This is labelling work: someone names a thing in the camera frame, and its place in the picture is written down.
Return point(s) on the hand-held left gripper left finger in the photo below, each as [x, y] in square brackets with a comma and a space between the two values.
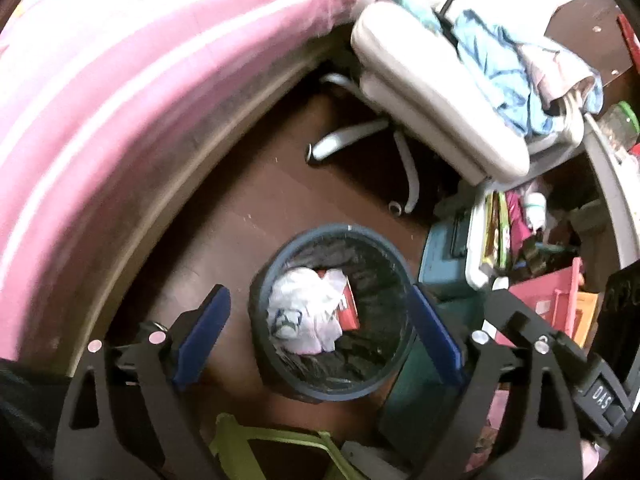
[200, 335]

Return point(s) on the teal storage box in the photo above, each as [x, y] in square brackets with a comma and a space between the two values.
[440, 265]

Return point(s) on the red packet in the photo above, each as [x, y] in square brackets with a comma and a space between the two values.
[350, 310]

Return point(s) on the white plastic bottle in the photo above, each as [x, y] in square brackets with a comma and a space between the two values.
[534, 208]

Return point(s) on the brown wooden desk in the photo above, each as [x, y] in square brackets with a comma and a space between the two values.
[590, 25]

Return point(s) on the green lid jar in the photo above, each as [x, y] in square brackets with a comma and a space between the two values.
[622, 125]

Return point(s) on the dark blue trash bin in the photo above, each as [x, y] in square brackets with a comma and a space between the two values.
[385, 280]

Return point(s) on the pink plastic crate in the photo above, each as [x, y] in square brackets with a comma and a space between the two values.
[545, 290]

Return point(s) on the pink striped bed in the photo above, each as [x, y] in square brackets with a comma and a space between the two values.
[100, 110]

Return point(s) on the orange box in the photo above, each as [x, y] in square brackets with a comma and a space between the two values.
[582, 316]

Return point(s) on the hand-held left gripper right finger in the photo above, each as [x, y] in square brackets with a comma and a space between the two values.
[435, 332]

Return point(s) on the blue clothes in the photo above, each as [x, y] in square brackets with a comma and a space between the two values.
[490, 65]

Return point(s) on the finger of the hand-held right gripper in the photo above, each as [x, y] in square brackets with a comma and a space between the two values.
[520, 317]

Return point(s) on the cream office chair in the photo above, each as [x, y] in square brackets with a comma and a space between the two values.
[425, 95]

